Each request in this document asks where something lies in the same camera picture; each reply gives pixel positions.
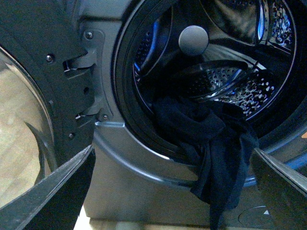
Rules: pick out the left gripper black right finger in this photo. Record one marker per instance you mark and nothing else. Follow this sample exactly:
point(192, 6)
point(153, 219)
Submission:
point(283, 190)

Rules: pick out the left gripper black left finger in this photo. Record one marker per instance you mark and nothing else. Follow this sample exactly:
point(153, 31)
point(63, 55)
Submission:
point(56, 201)

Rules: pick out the dark navy knit garment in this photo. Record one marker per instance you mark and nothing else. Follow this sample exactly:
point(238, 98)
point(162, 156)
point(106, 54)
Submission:
point(216, 137)

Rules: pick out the washing machine glass door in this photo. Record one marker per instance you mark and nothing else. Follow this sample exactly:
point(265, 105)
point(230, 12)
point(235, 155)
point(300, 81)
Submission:
point(43, 97)

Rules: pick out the grey front-load washing machine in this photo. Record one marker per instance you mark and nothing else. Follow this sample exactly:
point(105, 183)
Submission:
point(251, 53)

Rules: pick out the orange warning sticker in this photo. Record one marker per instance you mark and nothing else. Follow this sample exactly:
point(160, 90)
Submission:
point(304, 135)

